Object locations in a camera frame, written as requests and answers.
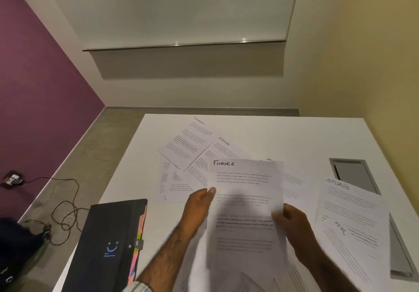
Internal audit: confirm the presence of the pile of white printed papers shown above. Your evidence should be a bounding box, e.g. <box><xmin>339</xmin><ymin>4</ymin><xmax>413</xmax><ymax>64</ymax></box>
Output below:
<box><xmin>154</xmin><ymin>115</ymin><xmax>392</xmax><ymax>292</ymax></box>

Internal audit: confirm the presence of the person's left hand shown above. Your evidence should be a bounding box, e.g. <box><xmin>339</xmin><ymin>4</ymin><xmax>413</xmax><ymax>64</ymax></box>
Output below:
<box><xmin>178</xmin><ymin>187</ymin><xmax>217</xmax><ymax>237</ymax></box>

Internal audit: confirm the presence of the white wall board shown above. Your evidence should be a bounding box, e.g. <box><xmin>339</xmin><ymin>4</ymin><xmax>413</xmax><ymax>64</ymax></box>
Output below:
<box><xmin>6</xmin><ymin>0</ymin><xmax>302</xmax><ymax>52</ymax></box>

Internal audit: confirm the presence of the white text paper sheet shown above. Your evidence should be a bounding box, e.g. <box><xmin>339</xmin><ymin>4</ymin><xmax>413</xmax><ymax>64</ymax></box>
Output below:
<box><xmin>204</xmin><ymin>157</ymin><xmax>290</xmax><ymax>292</ymax></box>

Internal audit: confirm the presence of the person's left forearm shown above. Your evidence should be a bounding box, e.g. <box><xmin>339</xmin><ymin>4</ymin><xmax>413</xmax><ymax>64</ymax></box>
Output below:
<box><xmin>136</xmin><ymin>226</ymin><xmax>196</xmax><ymax>292</ymax></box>

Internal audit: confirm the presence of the floor power socket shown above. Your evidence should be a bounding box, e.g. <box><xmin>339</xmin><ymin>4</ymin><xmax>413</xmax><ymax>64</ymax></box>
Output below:
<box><xmin>1</xmin><ymin>170</ymin><xmax>25</xmax><ymax>188</ymax></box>

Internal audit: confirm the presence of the grey table cable hatch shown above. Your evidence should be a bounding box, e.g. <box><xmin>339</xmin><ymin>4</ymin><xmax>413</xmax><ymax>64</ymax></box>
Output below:
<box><xmin>329</xmin><ymin>157</ymin><xmax>419</xmax><ymax>282</ymax></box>

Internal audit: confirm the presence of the black floor cable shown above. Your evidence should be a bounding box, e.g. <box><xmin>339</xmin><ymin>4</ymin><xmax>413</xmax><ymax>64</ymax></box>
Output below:
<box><xmin>18</xmin><ymin>177</ymin><xmax>96</xmax><ymax>247</ymax></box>

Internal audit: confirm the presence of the black expanding folder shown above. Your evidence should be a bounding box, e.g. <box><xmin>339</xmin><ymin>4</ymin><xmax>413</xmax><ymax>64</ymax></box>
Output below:
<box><xmin>61</xmin><ymin>198</ymin><xmax>148</xmax><ymax>292</ymax></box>

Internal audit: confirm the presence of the plaid shirt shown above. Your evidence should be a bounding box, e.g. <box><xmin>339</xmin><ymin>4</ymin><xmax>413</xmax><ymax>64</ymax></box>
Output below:
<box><xmin>121</xmin><ymin>280</ymin><xmax>148</xmax><ymax>292</ymax></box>

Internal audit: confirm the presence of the person's right hand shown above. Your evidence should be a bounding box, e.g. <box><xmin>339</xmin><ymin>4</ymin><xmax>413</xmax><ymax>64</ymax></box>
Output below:
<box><xmin>271</xmin><ymin>203</ymin><xmax>323</xmax><ymax>266</ymax></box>

